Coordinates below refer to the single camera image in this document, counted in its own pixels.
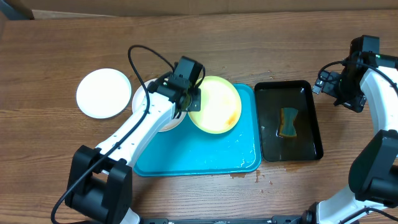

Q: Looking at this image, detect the yellow plate with sauce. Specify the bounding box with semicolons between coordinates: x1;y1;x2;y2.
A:
188;76;242;134

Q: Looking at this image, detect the white plate with red stain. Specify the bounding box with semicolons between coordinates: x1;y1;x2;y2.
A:
132;86;187;132

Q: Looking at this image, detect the green and yellow sponge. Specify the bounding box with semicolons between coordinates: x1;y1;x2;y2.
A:
277;108;298;138

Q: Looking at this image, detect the white plate with sauce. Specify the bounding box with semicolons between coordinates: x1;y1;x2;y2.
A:
76;68;132;119

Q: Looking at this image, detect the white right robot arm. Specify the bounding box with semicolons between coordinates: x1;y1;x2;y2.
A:
293;50;397;223

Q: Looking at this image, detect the teal plastic tray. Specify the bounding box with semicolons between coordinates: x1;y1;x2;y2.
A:
134;84;262;177

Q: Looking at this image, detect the black water tray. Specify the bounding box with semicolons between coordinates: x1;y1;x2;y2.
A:
254;80;324;162

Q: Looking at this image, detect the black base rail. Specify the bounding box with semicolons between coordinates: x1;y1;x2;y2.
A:
121;215;304;224

